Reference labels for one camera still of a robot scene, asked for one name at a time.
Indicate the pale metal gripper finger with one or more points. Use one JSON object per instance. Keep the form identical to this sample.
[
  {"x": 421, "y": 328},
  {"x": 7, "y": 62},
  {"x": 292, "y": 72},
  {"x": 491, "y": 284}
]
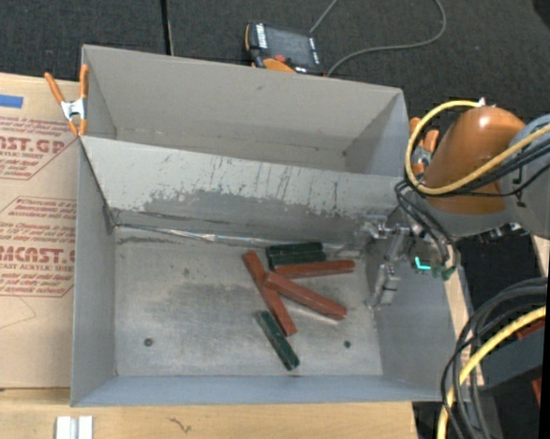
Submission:
[
  {"x": 376, "y": 229},
  {"x": 383, "y": 287}
]

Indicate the red-brown flat block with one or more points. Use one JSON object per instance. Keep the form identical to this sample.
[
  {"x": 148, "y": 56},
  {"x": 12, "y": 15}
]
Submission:
[
  {"x": 318, "y": 268},
  {"x": 312, "y": 298},
  {"x": 274, "y": 303}
]

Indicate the dark green flat block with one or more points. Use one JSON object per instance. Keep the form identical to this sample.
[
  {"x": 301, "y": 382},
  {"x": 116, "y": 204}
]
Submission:
[
  {"x": 296, "y": 255},
  {"x": 278, "y": 341}
]

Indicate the grey metal bin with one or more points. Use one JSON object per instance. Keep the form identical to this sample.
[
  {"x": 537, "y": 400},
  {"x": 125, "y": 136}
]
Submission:
[{"x": 203, "y": 303}]

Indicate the brown cardboard board red print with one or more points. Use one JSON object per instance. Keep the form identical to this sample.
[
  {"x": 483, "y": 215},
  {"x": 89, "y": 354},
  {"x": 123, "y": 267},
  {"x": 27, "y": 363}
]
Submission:
[{"x": 29, "y": 243}]

